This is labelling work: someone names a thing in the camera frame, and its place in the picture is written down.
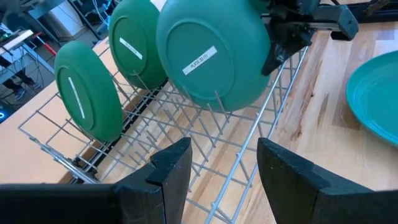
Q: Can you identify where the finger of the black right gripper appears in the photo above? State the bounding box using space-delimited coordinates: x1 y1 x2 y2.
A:
261 24 315 77

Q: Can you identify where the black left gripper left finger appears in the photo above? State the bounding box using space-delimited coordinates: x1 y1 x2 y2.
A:
0 136 193 224

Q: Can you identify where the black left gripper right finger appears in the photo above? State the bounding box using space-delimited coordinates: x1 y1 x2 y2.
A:
256 137 398 224

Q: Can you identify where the dark green plate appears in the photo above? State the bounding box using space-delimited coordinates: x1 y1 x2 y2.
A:
53 40 124 143
248 0 272 15
108 0 169 90

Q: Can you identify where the teal plate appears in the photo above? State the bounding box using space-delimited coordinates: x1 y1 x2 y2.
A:
155 0 272 113
345 50 398 147

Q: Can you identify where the computer with coloured lights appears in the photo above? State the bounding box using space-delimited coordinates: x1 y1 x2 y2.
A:
0 105 10 124

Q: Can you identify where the person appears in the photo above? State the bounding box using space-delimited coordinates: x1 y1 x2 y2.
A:
0 55 41 102

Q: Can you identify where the white box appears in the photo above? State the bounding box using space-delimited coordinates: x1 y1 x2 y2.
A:
40 0 91 40

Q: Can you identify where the grey wire dish rack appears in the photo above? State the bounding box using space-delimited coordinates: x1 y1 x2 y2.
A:
17 43 310 224

